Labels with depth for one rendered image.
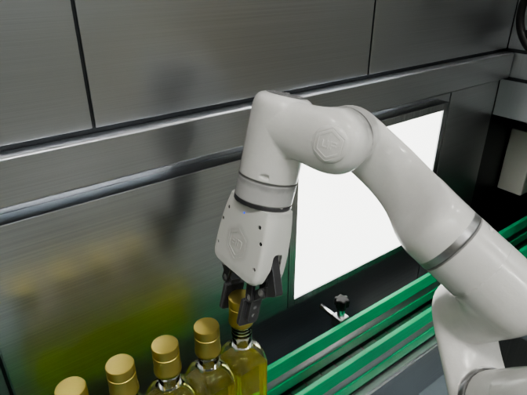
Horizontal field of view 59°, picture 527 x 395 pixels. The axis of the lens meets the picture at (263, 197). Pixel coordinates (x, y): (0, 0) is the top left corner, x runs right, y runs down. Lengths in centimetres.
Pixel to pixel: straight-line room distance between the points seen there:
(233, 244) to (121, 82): 25
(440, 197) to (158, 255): 39
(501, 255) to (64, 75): 52
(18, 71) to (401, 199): 46
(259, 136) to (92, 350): 40
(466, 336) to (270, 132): 33
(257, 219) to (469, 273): 24
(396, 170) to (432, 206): 9
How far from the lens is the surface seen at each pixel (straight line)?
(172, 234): 69
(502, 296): 55
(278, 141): 54
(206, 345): 64
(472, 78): 115
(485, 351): 65
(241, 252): 60
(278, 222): 56
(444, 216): 53
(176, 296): 76
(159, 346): 62
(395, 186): 61
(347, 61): 85
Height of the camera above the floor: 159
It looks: 27 degrees down
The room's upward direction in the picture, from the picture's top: straight up
